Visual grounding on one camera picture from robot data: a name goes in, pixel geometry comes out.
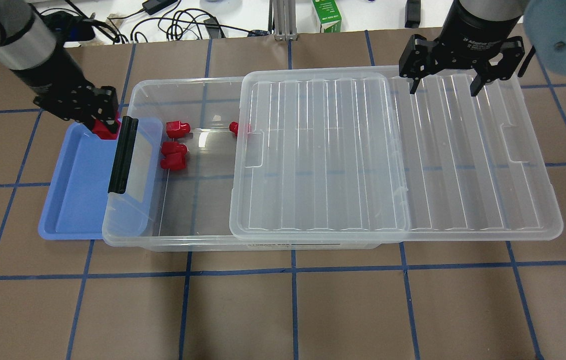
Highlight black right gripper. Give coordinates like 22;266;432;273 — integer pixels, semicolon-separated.
399;10;525;97

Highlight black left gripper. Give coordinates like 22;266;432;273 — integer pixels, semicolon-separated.
13;47;119;132

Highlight clear plastic box lid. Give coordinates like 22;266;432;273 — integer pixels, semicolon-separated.
229;65;563;246

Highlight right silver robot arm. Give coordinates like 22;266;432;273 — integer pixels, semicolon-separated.
399;0;566;97

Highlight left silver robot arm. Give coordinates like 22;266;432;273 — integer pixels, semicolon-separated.
0;0;120;140

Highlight clear plastic storage box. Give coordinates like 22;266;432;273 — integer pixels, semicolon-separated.
101;76;381;252

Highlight blue plastic tray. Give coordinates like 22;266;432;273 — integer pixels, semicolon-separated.
39;117;166;242

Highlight black power adapter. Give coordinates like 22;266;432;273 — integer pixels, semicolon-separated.
142;0;180;15

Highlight green white carton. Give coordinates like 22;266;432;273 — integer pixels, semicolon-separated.
311;0;343;34

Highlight black box handle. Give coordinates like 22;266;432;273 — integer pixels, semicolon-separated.
108;116;139;194

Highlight aluminium frame post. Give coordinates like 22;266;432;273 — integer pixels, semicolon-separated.
268;0;298;41

